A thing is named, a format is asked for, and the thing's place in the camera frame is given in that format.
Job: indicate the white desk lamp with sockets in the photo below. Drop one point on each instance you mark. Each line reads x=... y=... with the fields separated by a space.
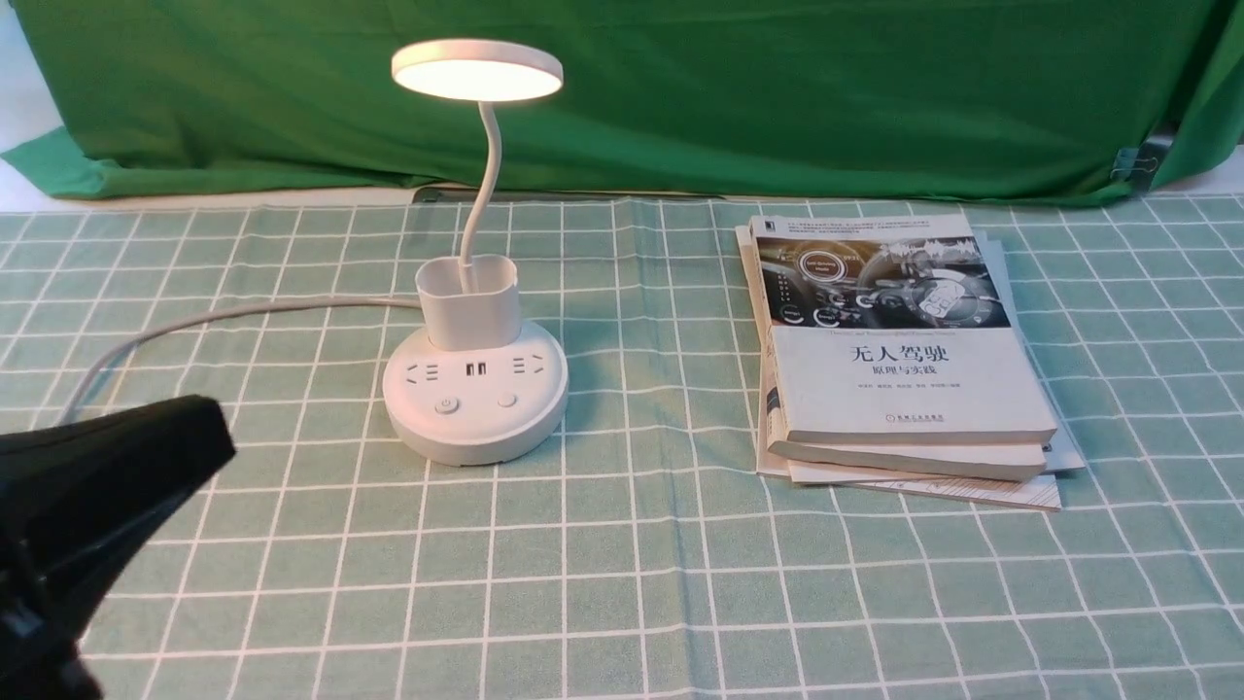
x=478 y=384

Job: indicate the green checkered tablecloth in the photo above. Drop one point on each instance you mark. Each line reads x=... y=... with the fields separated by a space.
x=637 y=553

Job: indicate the metal binder clip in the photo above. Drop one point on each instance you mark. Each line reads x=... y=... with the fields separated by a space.
x=1138 y=166

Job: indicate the bottom thin book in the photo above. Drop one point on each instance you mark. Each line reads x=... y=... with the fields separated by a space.
x=1040 y=492

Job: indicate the green backdrop cloth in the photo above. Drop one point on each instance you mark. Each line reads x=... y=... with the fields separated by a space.
x=995 y=101

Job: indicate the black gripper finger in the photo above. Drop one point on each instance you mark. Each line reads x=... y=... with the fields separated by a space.
x=77 y=503

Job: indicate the top book with car cover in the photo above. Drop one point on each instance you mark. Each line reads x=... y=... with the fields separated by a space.
x=875 y=331

